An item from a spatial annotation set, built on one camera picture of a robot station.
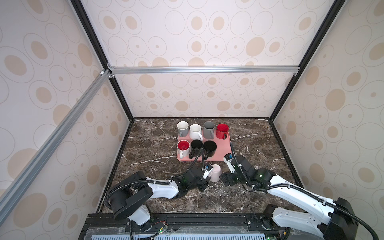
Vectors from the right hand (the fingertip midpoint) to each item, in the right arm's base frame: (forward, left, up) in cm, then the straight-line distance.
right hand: (226, 173), depth 81 cm
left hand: (0, +7, -3) cm, 7 cm away
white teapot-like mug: (+30, +17, -2) cm, 34 cm away
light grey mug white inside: (+35, +26, -1) cm, 43 cm away
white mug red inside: (+20, +25, -6) cm, 33 cm away
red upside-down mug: (+34, -2, -4) cm, 35 cm away
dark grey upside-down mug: (+31, +8, +1) cm, 32 cm away
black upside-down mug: (+22, +17, -7) cm, 28 cm away
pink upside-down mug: (0, +6, 0) cm, 6 cm away
